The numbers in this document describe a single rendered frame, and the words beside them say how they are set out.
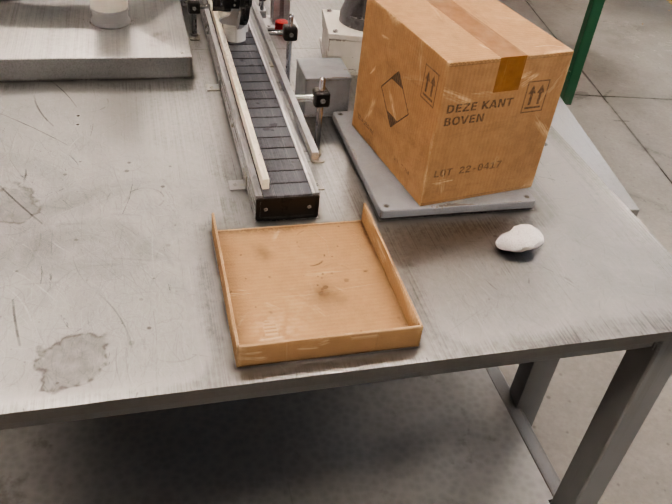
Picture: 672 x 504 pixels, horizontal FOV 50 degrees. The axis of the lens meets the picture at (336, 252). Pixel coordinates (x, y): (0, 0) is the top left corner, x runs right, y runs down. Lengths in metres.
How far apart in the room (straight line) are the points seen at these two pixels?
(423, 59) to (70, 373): 0.71
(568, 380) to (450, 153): 1.18
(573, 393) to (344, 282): 1.25
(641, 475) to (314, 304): 1.28
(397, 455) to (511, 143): 0.76
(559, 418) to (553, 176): 0.88
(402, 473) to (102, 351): 0.84
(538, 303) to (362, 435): 0.67
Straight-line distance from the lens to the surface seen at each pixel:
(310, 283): 1.11
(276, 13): 1.98
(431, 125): 1.21
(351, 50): 1.73
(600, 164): 1.59
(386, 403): 1.77
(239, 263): 1.14
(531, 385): 1.79
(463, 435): 1.75
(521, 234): 1.25
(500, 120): 1.27
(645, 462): 2.18
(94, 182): 1.34
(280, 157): 1.31
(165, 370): 0.99
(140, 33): 1.79
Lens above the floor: 1.57
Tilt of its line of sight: 39 degrees down
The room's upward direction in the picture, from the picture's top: 7 degrees clockwise
